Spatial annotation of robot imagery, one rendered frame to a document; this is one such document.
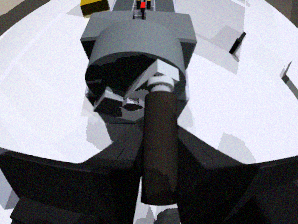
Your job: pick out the yellow block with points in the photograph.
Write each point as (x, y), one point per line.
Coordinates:
(90, 6)

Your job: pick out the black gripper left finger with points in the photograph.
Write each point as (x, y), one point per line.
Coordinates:
(105, 186)

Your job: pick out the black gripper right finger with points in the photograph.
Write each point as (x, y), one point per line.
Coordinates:
(213, 187)

